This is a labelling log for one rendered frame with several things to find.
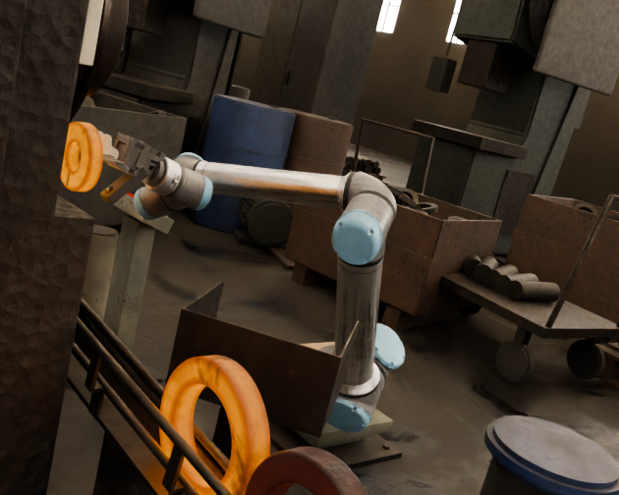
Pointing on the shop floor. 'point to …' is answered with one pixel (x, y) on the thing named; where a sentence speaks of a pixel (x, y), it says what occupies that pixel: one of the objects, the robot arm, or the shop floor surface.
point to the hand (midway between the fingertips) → (82, 148)
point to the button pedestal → (131, 269)
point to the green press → (519, 99)
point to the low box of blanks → (401, 254)
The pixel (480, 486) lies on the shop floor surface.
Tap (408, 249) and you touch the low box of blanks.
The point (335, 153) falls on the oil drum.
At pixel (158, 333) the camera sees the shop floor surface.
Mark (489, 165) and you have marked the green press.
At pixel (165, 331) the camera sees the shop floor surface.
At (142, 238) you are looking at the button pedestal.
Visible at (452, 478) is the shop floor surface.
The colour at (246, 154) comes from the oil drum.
